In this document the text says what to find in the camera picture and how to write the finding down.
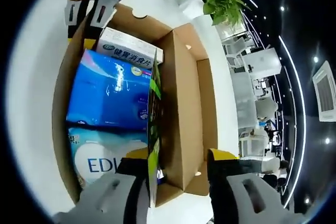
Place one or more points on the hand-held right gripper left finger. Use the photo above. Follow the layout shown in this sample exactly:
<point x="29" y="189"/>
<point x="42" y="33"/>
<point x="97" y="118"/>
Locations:
<point x="126" y="179"/>

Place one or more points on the long ceiling light strip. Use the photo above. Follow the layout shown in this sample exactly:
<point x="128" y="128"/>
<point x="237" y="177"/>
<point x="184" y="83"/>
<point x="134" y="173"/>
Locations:
<point x="304" y="119"/>

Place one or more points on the white medicine box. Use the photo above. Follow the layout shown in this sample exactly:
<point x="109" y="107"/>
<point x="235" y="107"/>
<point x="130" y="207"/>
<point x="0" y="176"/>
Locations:
<point x="123" y="43"/>

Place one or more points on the white and light blue tissue pack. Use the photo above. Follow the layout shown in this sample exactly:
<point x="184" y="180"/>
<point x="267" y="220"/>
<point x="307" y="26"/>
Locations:
<point x="105" y="142"/>

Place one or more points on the ceiling air vent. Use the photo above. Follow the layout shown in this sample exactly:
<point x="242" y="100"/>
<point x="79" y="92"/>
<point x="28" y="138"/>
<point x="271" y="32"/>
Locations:
<point x="325" y="93"/>

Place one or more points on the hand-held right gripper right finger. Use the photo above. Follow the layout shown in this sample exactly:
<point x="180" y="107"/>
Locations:
<point x="223" y="179"/>

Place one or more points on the translucent storage bin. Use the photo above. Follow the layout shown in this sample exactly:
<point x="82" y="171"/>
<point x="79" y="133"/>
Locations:
<point x="245" y="103"/>

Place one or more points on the white square column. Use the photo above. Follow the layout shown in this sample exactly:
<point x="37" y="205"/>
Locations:
<point x="262" y="62"/>

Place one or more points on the brown cardboard shoe box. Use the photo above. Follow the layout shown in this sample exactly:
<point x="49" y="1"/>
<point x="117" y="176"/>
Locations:
<point x="183" y="103"/>

